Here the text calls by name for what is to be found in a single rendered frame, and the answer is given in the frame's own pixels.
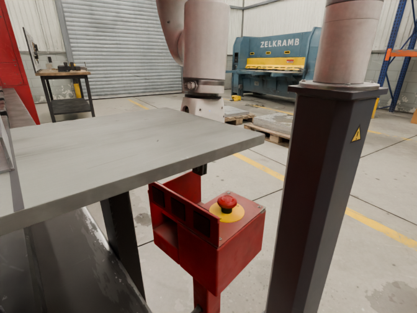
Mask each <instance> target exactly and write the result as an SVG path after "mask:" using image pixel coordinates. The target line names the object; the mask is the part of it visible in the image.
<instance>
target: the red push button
mask: <svg viewBox="0 0 417 313"><path fill-rule="evenodd" d="M217 203H218V205H219V206H220V207H221V208H222V212H223V213H224V214H230V213H232V208H234V207H235V206H236V205H237V200H236V198H234V197H233V196H228V195H226V196H221V197H219V198H218V201H217Z"/></svg>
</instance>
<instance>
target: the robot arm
mask: <svg viewBox="0 0 417 313"><path fill-rule="evenodd" d="M383 2H384V0H326V5H325V12H324V16H323V24H322V28H321V35H320V42H319V46H318V53H317V58H316V65H315V72H314V75H313V80H307V81H306V80H305V79H302V80H301V81H299V84H298V85H299V86H301V87H304V88H312V89H325V90H336V91H373V90H378V89H379V87H380V85H379V84H377V83H375V82H376V81H370V83H368V82H364V79H365V74H366V71H367V67H368V64H369V59H370V54H371V51H372V47H373V44H374V39H375V35H376V31H377V27H378V24H379V19H380V15H381V11H382V7H383ZM156 6H157V10H158V15H159V20H160V23H161V27H162V30H163V34H164V37H165V40H166V43H167V46H168V48H169V51H170V54H171V56H172V57H173V59H174V61H175V62H176V63H177V64H178V65H180V66H183V82H182V90H183V91H188V93H186V94H185V97H183V99H182V104H181V111H182V112H186V113H190V114H193V115H197V116H201V117H204V118H208V119H212V120H216V121H219V122H223V123H225V110H224V102H223V98H222V96H220V95H218V94H222V93H224V87H225V81H223V80H225V72H226V56H227V48H228V32H229V24H230V6H229V5H228V4H227V3H226V2H225V1H222V0H156ZM192 172H193V173H195V174H197V175H200V176H203V175H206V174H207V164H204V165H202V166H198V167H196V168H193V169H192Z"/></svg>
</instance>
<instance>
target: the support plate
mask: <svg viewBox="0 0 417 313"><path fill-rule="evenodd" d="M10 131H11V138H12V144H13V148H14V155H15V158H16V165H17V170H18V175H19V181H20V187H21V191H22V197H23V202H24V208H25V209H22V210H19V211H16V212H14V210H13V203H12V192H11V181H10V175H9V172H5V173H0V236H2V235H5V234H9V233H11V232H14V231H16V230H20V229H23V228H25V227H28V226H31V225H34V224H37V223H39V222H43V221H44V220H48V219H51V218H54V217H56V216H59V215H62V214H65V213H67V212H71V211H74V210H76V209H79V208H82V207H85V206H88V205H90V204H94V203H96V202H99V201H102V200H105V199H108V198H110V197H113V196H116V195H119V194H122V193H125V192H127V191H131V190H133V189H136V188H139V187H142V186H145V185H147V184H150V183H154V182H156V181H159V180H161V179H165V178H168V177H170V176H173V175H176V174H179V173H182V172H184V171H187V170H191V169H193V168H196V167H198V166H202V165H204V164H207V163H210V162H213V161H215V160H219V159H221V158H225V157H227V156H230V155H233V154H236V153H238V152H242V151H244V150H247V149H249V148H253V147H256V146H258V145H261V144H264V139H265V134H262V133H260V132H255V131H253V130H248V129H244V128H241V127H237V126H234V125H230V124H226V123H223V122H219V121H216V120H212V119H208V118H204V117H201V116H197V115H193V114H190V113H186V112H182V111H178V110H175V109H171V108H168V107H162V108H157V109H148V110H144V111H135V112H126V113H121V114H112V115H107V116H99V117H90V118H85V119H76V120H68V121H63V122H54V123H49V124H40V125H32V126H27V127H18V128H13V129H10Z"/></svg>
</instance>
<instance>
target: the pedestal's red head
mask: <svg viewBox="0 0 417 313"><path fill-rule="evenodd" d="M175 192H176V193H175ZM177 193H178V194H177ZM179 194H180V195H179ZM226 195H228V196H233V197H234V198H236V200H237V203H238V204H239V205H241V206H242V207H243V209H244V216H243V218H242V219H240V220H238V221H236V222H230V223H226V222H220V218H219V217H218V216H216V215H214V214H213V213H211V212H209V209H210V207H211V205H213V204H215V203H216V202H217V201H218V198H219V197H221V196H226ZM148 197H149V202H150V212H151V223H152V228H153V238H154V243H155V245H156V246H157V247H159V248H160V249H161V250H162V251H164V252H165V254H167V255H168V256H169V257H170V258H171V259H173V260H174V261H175V262H176V263H177V264H178V265H180V266H181V267H182V268H183V269H184V270H185V271H186V272H188V273H189V274H190V275H191V276H192V277H193V278H194V279H196V280H197V281H198V282H199V283H200V284H201V285H202V286H203V287H205V288H206V289H207V290H208V291H209V292H211V293H212V294H213V295H214V296H215V297H217V296H219V295H220V293H221V292H222V291H223V290H224V289H225V288H226V287H227V286H228V285H229V284H230V283H231V282H232V281H233V280H234V279H235V278H236V277H237V276H238V275H239V274H240V273H241V271H242V270H243V269H244V268H245V267H246V266H247V265H248V264H249V263H250V262H251V260H252V259H253V258H254V257H255V256H256V255H257V254H258V253H259V252H260V251H261V249H262V239H263V233H264V223H265V217H266V207H265V206H263V205H260V204H258V203H256V202H254V201H252V200H250V199H247V198H245V197H243V196H240V195H239V194H237V193H234V192H232V191H230V190H227V191H225V192H224V193H222V194H220V195H219V196H217V197H215V198H213V199H212V200H210V201H209V202H207V203H205V204H204V203H202V202H201V176H200V175H197V174H195V173H193V172H192V171H189V172H187V173H184V174H183V175H180V176H178V177H176V178H173V179H171V180H169V181H167V182H165V183H162V184H159V183H158V182H154V183H150V184H148ZM198 205H199V206H198ZM200 206H201V207H200ZM202 207H203V208H202ZM204 208H205V209H204ZM207 210H208V211H207Z"/></svg>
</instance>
